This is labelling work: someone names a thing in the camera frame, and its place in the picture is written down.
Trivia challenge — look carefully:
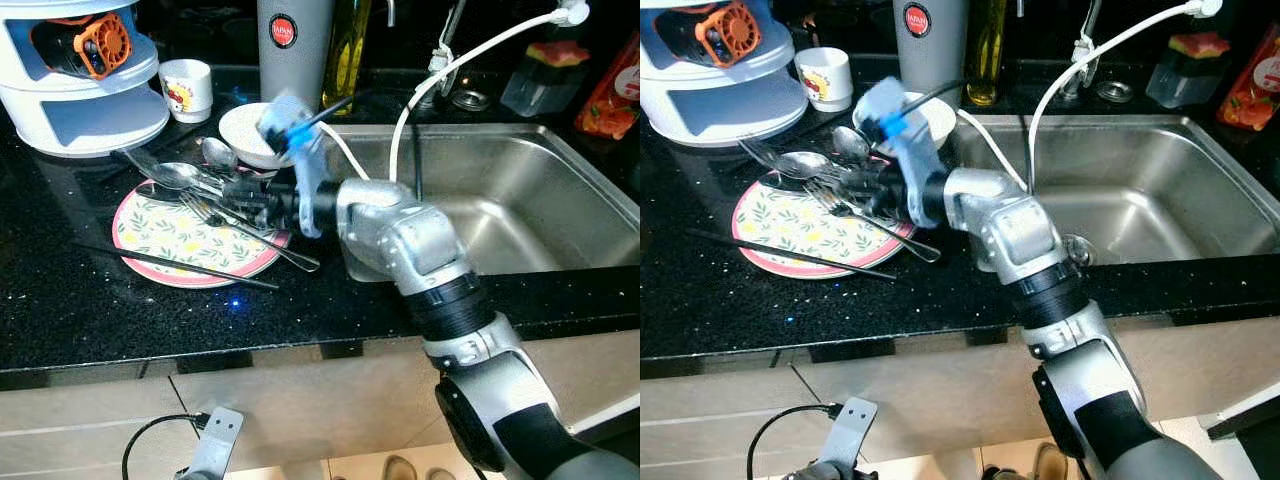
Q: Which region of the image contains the beige kitchen cabinet front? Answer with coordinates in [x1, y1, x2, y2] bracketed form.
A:
[0, 330, 641, 480]
[640, 320, 1280, 480]

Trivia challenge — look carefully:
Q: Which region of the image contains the white bowl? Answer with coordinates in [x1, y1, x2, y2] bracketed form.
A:
[853, 92, 958, 153]
[218, 102, 301, 171]

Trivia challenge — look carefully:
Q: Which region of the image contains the floral plate with pink rim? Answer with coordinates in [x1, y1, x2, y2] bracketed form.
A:
[732, 170, 916, 280]
[112, 178, 292, 290]

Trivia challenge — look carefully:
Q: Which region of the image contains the white printed mug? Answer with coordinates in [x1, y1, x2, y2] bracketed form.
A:
[795, 46, 854, 113]
[158, 58, 214, 124]

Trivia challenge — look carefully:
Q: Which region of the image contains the grey canister with red logo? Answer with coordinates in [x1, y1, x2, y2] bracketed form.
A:
[893, 0, 969, 101]
[257, 0, 336, 111]

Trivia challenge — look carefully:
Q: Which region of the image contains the white tiered plastic rack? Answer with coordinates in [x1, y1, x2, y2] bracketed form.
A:
[640, 0, 809, 149]
[0, 0, 171, 159]

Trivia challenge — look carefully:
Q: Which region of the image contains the yellow oil bottle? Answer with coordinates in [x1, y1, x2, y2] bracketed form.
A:
[322, 0, 373, 116]
[963, 0, 1008, 107]

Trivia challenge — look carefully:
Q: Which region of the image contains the orange and black gadget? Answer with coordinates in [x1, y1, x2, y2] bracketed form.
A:
[665, 0, 763, 69]
[30, 12, 133, 81]

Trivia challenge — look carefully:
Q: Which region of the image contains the chrome sink faucet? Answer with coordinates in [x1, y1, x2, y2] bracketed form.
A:
[1070, 0, 1107, 96]
[428, 0, 471, 97]

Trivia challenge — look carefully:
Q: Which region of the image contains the stainless steel sink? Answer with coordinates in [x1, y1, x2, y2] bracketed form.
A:
[320, 122, 641, 277]
[950, 113, 1280, 267]

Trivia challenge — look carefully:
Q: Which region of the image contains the red food packet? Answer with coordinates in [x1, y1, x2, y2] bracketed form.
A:
[575, 30, 641, 141]
[1217, 25, 1280, 131]

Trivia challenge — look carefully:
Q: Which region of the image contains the clear container with watermelon lid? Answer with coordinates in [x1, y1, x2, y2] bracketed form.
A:
[500, 40, 591, 119]
[1145, 32, 1231, 109]

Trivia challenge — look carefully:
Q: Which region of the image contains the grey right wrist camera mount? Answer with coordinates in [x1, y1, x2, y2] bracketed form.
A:
[258, 94, 331, 239]
[855, 78, 941, 217]

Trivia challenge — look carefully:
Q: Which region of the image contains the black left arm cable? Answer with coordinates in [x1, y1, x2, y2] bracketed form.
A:
[122, 413, 209, 480]
[747, 403, 842, 480]

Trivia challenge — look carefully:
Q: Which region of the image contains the short white hose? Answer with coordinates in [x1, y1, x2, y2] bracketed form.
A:
[955, 108, 1031, 191]
[318, 120, 373, 183]

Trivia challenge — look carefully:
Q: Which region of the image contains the long white curved hose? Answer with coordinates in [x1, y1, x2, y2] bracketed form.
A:
[388, 0, 591, 184]
[1025, 0, 1223, 191]

